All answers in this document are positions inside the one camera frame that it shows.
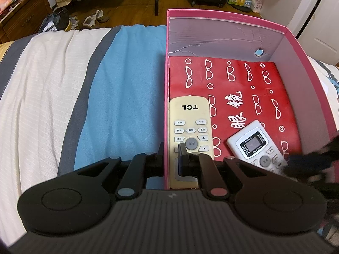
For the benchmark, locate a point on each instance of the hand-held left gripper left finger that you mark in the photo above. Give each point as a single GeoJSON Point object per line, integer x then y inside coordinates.
{"type": "Point", "coordinates": [160, 161]}

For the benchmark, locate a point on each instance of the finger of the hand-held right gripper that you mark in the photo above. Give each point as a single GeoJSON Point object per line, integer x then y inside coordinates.
{"type": "Point", "coordinates": [304, 161]}

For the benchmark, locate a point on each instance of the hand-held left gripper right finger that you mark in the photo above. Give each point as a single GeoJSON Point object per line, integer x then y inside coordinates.
{"type": "Point", "coordinates": [183, 161]}

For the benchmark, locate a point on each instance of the pale remote with round button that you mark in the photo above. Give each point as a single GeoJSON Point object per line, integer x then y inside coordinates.
{"type": "Point", "coordinates": [189, 116]}

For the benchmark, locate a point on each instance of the white remote with small screen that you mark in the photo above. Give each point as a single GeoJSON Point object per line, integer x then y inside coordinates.
{"type": "Point", "coordinates": [254, 131]}

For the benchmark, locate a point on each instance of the pink cardboard box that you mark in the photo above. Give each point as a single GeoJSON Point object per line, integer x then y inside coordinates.
{"type": "Point", "coordinates": [225, 35]}

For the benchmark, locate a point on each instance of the red printed paper bag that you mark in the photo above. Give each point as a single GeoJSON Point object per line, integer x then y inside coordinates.
{"type": "Point", "coordinates": [238, 84]}

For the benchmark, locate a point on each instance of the white door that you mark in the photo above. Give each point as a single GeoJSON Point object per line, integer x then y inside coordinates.
{"type": "Point", "coordinates": [325, 31]}

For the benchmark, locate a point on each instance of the striped bed sheet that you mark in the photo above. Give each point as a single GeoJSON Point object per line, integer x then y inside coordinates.
{"type": "Point", "coordinates": [53, 84]}

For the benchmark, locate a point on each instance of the white slipper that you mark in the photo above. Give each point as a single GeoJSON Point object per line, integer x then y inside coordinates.
{"type": "Point", "coordinates": [74, 22]}
{"type": "Point", "coordinates": [92, 18]}

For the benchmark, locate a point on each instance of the dark plastic bag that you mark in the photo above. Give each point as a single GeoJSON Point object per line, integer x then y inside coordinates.
{"type": "Point", "coordinates": [54, 21]}

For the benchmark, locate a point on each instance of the wooden nightstand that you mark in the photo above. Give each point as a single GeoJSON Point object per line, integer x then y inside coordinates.
{"type": "Point", "coordinates": [23, 18]}

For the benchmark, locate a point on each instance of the orange tissue box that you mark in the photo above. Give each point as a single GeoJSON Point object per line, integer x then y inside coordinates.
{"type": "Point", "coordinates": [5, 2]}

